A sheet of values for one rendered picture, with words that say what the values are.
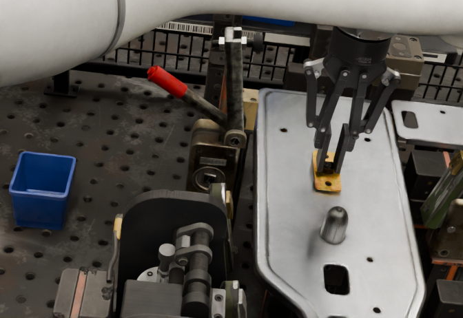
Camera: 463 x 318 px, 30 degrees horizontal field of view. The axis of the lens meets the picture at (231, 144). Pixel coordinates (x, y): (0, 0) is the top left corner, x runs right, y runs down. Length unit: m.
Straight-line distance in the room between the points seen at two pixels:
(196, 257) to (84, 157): 0.86
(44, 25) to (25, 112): 1.19
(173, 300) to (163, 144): 0.91
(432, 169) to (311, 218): 0.25
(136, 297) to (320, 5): 0.33
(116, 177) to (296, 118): 0.44
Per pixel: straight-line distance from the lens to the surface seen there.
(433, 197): 1.24
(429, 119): 1.42
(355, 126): 1.19
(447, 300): 1.15
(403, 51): 1.46
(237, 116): 1.17
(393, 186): 1.27
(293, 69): 1.45
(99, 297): 0.95
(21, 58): 0.61
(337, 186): 1.23
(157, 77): 1.14
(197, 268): 0.84
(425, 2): 0.85
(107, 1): 0.65
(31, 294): 1.45
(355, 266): 1.14
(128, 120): 1.78
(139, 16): 0.69
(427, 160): 1.37
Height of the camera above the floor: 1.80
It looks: 39 degrees down
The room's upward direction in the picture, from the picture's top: 9 degrees clockwise
